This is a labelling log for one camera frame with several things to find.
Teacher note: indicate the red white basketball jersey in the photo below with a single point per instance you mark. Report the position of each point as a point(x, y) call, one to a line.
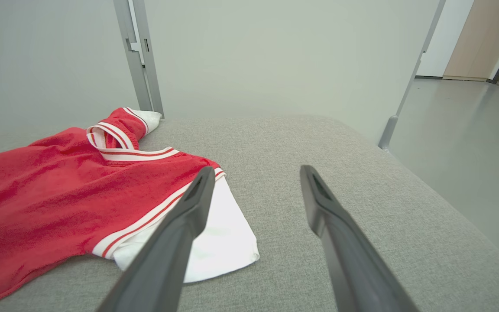
point(50, 195)

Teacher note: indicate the grey fabric sofa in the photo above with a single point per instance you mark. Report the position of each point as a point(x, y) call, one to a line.
point(319, 143)

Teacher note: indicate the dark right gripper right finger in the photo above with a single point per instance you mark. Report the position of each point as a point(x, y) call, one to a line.
point(353, 268)

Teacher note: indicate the beige wooden door panel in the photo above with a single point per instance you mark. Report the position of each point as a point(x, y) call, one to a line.
point(474, 39)

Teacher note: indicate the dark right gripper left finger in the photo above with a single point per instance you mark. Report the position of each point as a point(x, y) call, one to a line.
point(163, 260)

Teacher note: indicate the grey partition post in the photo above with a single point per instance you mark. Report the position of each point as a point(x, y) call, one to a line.
point(139, 65)
point(409, 82)

